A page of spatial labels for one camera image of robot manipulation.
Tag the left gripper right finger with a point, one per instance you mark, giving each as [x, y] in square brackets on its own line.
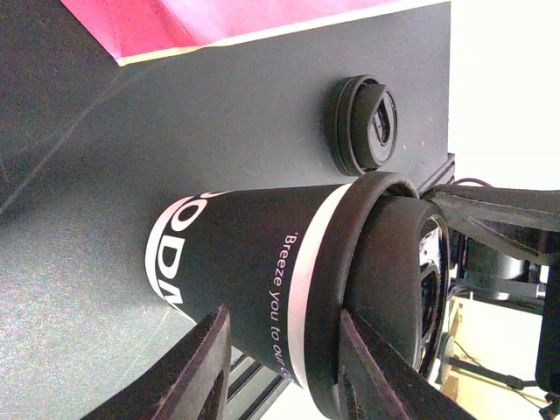
[375, 382]

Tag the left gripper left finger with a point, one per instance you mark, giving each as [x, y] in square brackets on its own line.
[189, 382]

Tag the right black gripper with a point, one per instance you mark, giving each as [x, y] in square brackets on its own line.
[520, 223]

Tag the black plastic cup lid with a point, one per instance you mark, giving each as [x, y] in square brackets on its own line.
[383, 256]

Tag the cake print paper bag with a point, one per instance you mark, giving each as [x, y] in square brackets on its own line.
[138, 31]

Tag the black paper coffee cup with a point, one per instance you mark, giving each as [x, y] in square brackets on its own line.
[254, 252]

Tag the stack of black lids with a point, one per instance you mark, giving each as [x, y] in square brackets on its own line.
[361, 125]

